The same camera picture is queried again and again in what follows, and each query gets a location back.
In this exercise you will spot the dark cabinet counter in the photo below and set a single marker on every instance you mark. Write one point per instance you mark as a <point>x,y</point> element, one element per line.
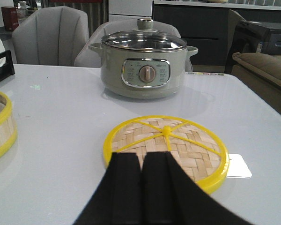
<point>205,25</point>

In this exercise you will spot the green electric cooking pot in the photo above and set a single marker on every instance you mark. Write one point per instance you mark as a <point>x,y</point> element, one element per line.
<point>142,75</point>

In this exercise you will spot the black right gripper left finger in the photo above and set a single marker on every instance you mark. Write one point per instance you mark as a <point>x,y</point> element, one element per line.
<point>117,199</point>

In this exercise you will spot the grey upholstered chair left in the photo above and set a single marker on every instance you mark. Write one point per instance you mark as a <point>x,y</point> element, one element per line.
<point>51,36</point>

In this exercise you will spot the bamboo steamer basket yellow rims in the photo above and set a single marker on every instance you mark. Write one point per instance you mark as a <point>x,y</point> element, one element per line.
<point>8,127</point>

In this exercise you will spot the grey upholstered chair right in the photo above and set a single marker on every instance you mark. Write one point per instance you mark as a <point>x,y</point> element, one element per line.
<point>88,58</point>

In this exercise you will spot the grey upholstered chair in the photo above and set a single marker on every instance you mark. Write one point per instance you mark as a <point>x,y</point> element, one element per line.
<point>51,36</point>
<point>88,58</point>

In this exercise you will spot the red box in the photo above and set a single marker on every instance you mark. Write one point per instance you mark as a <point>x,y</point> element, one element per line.
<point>10,18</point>

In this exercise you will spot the yellow woven bamboo steamer lid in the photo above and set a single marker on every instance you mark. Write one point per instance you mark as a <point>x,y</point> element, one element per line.
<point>200,152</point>

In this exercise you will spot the black dish rack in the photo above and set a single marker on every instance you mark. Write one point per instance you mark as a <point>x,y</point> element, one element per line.
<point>7,68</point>

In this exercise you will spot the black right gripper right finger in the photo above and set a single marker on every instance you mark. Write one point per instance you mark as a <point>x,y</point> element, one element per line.
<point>170,197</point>

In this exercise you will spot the beige cushioned seat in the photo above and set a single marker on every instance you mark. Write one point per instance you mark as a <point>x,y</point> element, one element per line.
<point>262,74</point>

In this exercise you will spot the glass pot lid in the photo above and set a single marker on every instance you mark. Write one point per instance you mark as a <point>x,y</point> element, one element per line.
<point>145,38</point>

